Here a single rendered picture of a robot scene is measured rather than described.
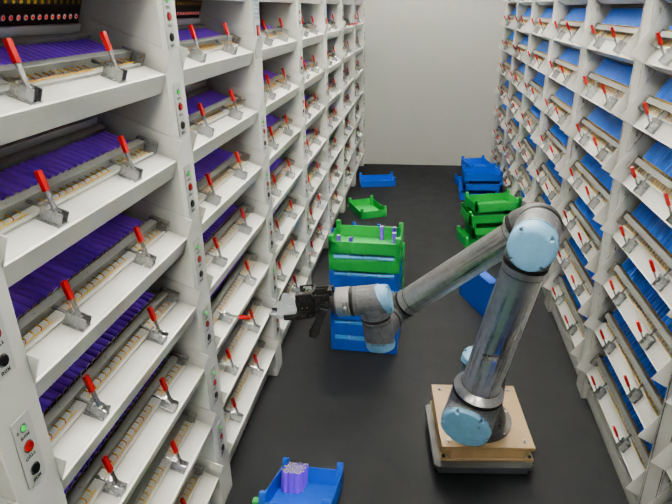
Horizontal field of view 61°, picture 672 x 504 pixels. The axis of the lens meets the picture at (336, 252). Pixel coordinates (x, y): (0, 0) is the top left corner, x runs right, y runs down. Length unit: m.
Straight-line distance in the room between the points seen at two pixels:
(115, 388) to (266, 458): 0.95
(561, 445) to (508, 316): 0.82
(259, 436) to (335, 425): 0.28
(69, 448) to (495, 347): 1.05
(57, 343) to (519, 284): 1.04
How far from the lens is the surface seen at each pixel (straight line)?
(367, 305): 1.67
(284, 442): 2.16
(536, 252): 1.44
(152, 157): 1.39
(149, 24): 1.38
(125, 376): 1.30
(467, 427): 1.76
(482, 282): 2.89
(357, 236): 2.56
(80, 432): 1.19
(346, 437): 2.17
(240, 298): 1.97
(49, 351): 1.06
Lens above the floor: 1.43
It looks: 23 degrees down
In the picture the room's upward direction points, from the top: 1 degrees counter-clockwise
